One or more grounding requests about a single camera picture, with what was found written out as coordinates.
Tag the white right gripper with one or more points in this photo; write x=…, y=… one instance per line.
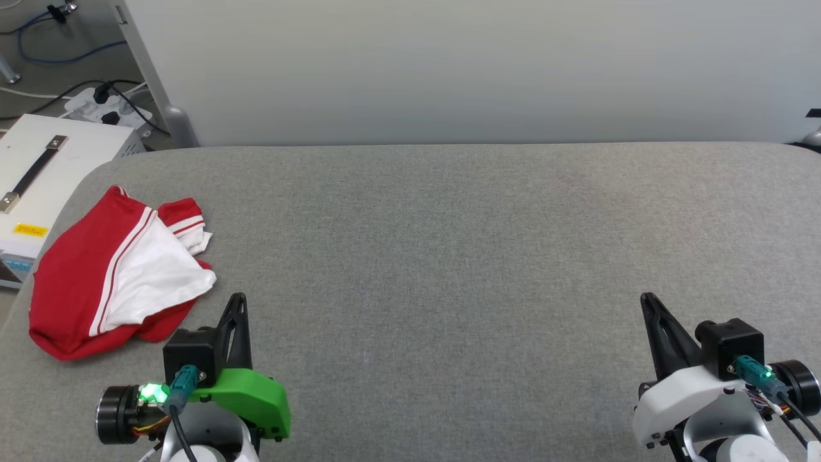
x=680, y=401

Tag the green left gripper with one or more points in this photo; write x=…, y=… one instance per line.
x=256, y=398

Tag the red and white basketball jersey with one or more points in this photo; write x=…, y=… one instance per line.
x=70, y=289

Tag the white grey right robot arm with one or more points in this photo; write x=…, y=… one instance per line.
x=802, y=385

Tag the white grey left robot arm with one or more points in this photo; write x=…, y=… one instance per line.
x=115, y=414

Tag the grey partition foot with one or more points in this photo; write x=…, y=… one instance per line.
x=181, y=128
x=813, y=138

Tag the grey fabric sofa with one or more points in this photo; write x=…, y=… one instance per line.
x=449, y=289

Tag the white metal equipment box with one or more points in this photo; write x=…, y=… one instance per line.
x=83, y=160

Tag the white power strip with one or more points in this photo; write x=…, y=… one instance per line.
x=80, y=104

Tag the white partition panel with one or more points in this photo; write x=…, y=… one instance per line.
x=449, y=64

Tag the grey metal stand leg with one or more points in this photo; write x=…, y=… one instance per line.
x=8, y=69

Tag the black clamp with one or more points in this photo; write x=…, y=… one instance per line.
x=59, y=11

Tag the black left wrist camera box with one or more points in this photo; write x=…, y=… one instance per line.
x=189, y=353

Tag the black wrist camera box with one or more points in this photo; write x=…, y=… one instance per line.
x=189, y=353
x=731, y=346

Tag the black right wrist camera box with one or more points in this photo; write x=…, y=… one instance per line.
x=731, y=346

